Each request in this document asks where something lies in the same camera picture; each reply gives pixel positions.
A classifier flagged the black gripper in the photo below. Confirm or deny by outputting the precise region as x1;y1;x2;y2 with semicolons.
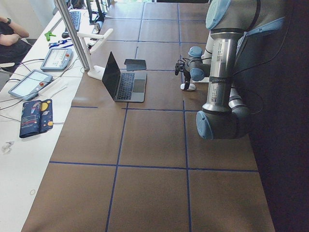
175;59;191;90

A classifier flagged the white computer mouse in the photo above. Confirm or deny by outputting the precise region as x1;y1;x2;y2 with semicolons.
180;83;196;91

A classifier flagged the black mouse pad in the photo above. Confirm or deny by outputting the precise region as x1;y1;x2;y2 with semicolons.
124;59;147;71

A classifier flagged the grey laptop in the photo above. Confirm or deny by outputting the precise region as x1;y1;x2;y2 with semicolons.
102;53;147;102

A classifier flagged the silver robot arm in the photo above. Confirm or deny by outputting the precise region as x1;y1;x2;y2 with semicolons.
175;0;286;140

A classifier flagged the white desk lamp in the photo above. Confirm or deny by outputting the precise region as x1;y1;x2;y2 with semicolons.
77;28;114;80

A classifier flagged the silver metal cylinder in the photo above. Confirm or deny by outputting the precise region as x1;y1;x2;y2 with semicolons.
94;21;102;31

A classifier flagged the black keyboard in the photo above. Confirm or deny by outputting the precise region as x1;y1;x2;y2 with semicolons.
69;11;81;31

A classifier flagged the far teach pendant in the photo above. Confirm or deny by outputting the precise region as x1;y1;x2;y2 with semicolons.
40;48;72;72

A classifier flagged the teach pendant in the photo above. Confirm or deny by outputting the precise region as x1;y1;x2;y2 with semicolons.
40;48;72;72
8;70;53;101

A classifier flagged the green clamp tool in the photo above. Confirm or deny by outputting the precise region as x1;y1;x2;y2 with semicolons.
44;31;56;42

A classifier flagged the space pattern pencil case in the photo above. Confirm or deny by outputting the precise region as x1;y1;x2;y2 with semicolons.
19;99;54;138

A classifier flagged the near teach pendant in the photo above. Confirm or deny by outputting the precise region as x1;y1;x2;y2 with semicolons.
8;70;53;101

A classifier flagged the seated person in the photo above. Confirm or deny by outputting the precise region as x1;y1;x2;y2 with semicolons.
0;16;32;73

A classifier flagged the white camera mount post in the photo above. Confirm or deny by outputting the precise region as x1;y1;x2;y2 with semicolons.
193;32;214;83

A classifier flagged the blue lanyard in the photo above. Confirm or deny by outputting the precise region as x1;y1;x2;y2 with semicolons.
49;39;73;48

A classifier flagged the aluminium frame post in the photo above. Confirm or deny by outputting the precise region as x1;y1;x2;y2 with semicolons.
54;0;89;72

